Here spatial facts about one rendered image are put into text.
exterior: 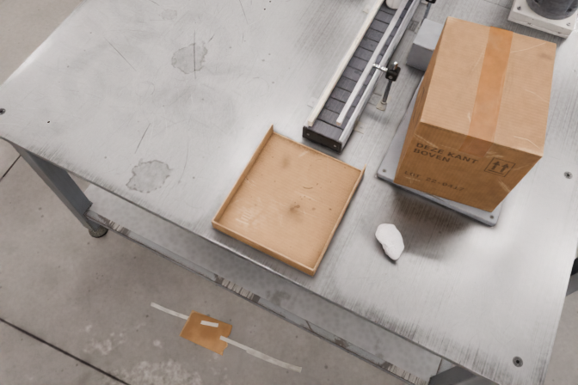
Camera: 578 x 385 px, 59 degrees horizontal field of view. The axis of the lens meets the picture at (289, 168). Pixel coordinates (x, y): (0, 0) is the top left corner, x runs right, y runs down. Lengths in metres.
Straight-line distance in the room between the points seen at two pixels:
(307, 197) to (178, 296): 0.95
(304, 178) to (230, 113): 0.27
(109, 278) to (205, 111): 0.97
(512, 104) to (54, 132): 1.09
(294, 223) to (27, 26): 2.09
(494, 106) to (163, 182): 0.77
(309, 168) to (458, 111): 0.40
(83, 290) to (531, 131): 1.67
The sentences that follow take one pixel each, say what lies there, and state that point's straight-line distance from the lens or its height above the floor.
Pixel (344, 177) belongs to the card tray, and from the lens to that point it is 1.28.
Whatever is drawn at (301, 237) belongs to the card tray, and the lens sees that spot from 1.20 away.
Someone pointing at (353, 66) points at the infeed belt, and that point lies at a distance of 1.41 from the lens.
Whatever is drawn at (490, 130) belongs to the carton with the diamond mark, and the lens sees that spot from 1.08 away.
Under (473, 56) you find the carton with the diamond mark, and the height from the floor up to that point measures 1.12.
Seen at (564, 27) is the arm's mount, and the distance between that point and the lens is 1.72.
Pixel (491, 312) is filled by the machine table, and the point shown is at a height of 0.83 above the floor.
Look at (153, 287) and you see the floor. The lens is 2.09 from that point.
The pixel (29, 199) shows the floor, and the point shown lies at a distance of 2.39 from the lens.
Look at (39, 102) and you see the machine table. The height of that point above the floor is 0.83.
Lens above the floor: 1.96
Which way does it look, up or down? 62 degrees down
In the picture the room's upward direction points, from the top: 2 degrees clockwise
